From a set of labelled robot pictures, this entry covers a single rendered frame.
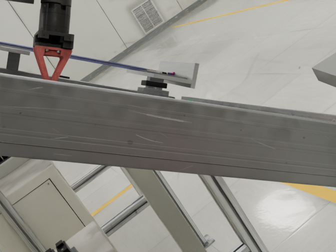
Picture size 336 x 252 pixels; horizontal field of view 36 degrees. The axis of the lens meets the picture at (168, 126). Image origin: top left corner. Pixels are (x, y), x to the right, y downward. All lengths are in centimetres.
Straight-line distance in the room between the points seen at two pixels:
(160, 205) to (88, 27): 730
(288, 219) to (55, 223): 85
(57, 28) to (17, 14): 758
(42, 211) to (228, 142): 152
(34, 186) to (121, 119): 150
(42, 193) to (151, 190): 56
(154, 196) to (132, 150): 106
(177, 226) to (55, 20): 77
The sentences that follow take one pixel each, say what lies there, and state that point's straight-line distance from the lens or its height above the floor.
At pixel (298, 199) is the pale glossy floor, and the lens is 203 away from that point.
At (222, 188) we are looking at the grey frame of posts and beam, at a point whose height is 48.
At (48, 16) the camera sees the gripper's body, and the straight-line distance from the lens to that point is 99.
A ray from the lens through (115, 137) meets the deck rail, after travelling 42.
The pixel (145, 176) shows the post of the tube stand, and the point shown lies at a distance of 146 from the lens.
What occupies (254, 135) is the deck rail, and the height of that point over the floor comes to 84.
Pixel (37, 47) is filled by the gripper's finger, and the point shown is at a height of 100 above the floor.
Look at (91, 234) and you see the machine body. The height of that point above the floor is 62.
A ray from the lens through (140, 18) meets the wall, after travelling 889.
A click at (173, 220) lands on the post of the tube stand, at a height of 38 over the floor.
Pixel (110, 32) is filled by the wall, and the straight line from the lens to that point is 875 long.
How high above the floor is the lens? 101
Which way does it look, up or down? 16 degrees down
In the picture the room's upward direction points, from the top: 33 degrees counter-clockwise
